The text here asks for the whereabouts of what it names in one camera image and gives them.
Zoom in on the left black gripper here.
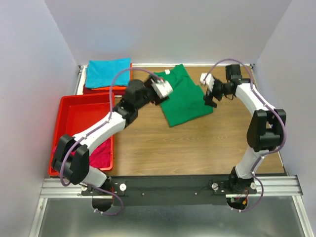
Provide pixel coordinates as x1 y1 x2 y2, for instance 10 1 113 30
136 75 169 111

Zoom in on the green t-shirt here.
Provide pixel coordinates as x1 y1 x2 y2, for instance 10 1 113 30
155 64 213 127

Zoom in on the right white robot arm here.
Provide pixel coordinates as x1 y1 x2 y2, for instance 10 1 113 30
200 64 286 194

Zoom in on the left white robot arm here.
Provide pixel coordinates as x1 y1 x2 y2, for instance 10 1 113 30
51 78 173 195

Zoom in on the folded orange t-shirt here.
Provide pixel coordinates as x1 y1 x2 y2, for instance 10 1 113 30
86 63 132 90

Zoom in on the folded blue t-shirt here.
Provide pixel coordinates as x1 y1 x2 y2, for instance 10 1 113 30
85 58 131 89

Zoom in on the folded dark red t-shirt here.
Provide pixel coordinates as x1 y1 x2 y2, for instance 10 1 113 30
82 85 127 96

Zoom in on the red plastic bin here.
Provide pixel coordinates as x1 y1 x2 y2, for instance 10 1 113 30
48 92 116 176

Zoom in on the crumpled magenta t-shirt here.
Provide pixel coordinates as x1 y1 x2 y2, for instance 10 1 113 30
51 139 112 169

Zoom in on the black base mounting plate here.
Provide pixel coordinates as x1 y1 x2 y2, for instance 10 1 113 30
81 175 256 207

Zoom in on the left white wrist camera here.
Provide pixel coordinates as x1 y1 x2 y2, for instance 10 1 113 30
151 79 173 99

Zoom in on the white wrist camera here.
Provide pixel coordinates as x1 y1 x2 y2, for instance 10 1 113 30
151 79 173 99
199 73 215 92

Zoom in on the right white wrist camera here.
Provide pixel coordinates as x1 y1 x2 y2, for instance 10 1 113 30
199 73 215 92

